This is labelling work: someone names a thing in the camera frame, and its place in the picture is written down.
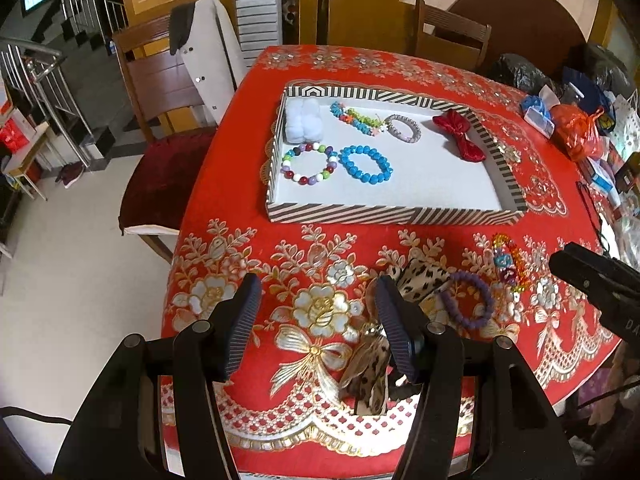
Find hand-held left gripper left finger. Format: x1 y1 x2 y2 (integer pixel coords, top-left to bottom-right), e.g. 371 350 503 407
52 272 263 480

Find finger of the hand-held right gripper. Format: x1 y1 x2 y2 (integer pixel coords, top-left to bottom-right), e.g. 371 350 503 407
548 242 618 306

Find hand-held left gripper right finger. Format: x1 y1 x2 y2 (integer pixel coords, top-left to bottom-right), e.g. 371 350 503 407
374 275 581 480

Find leopard print bow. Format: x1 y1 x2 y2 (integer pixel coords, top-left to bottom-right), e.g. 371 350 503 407
339 259 451 416

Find blue bead bracelet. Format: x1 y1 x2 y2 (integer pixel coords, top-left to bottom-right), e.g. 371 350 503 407
339 145 394 184

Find striped cardboard tray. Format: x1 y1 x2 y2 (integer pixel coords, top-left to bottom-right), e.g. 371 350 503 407
265 84 528 226

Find multicoloured bead bracelet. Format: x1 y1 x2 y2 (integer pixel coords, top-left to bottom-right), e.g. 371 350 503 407
280 142 340 186

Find red shiny bow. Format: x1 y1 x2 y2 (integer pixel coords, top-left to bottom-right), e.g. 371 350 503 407
432 108 487 163

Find colourful flower bracelet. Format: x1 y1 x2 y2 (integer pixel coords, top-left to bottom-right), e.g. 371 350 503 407
330 101 388 137

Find clear bead bracelet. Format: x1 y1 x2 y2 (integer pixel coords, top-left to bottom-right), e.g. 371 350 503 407
384 114 422 143

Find white fluffy scrunchie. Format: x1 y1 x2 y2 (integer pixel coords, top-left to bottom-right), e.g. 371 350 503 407
284 97 326 142

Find red floral tablecloth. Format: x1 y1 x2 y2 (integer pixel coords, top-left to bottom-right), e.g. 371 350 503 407
160 45 623 478

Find pile of small packages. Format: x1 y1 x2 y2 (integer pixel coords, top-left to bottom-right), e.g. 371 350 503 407
585 95 640 261

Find orange plastic bag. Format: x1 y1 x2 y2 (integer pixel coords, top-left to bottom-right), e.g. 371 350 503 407
550 102 606 161

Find blue and white packet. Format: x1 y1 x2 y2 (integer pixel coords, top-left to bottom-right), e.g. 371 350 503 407
520 85 558 138

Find dark red seat cushion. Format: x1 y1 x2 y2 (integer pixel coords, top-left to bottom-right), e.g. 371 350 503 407
118 127 218 236

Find navy bag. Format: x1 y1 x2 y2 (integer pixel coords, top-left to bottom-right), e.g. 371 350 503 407
562 65 613 116

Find black plastic bag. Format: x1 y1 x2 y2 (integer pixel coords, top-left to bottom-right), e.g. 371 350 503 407
570 42 633 96
487 52 556 93

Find pair of dark shoes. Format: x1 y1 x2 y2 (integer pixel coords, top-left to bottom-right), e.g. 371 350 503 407
55 162 86 188

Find round brown table top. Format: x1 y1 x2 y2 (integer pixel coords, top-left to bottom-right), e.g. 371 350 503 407
447 0 588 78

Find wooden chair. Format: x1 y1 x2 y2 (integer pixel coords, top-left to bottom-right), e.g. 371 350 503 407
111 15 251 263
414 0 492 73

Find white jacket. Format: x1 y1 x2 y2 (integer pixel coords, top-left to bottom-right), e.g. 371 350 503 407
169 0 248 126

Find small wooden side table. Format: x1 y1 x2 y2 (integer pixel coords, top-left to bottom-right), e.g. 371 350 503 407
2 120 51 201

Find red gift bag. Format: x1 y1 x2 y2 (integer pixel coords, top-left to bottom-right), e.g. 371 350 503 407
0 122 26 153

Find steel stair railing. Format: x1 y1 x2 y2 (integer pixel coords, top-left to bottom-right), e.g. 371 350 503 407
0 37 96 171
57 0 128 46

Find white ribbed panel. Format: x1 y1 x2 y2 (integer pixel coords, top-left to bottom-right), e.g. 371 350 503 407
232 0 283 58

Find wooden boards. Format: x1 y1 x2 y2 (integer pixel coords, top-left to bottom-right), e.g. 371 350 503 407
300 0 418 56

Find black cord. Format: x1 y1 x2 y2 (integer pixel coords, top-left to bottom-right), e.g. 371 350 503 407
575 180 608 256

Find colourful translucent bracelet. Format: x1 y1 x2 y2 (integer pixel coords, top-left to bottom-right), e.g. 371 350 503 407
491 232 532 293

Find purple bead bracelet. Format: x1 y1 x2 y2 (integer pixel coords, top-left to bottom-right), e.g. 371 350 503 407
440 270 496 331

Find black cable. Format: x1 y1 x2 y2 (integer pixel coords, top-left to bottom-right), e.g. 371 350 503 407
0 405 73 426

